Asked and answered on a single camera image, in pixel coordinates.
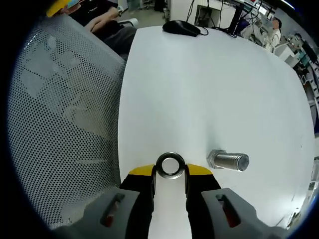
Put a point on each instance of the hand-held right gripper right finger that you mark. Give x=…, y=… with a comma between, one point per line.
x=211, y=199

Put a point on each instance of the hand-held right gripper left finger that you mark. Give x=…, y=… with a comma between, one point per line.
x=135, y=199

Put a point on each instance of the large steel washer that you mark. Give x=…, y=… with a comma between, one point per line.
x=159, y=171

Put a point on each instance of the large steel threaded stud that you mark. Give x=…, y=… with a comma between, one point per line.
x=228, y=161

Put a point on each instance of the person's dark clothed body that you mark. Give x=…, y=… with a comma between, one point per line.
x=117, y=39

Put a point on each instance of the grey mesh chair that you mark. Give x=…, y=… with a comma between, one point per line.
x=62, y=124

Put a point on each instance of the black computer mouse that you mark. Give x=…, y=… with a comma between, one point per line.
x=180, y=28

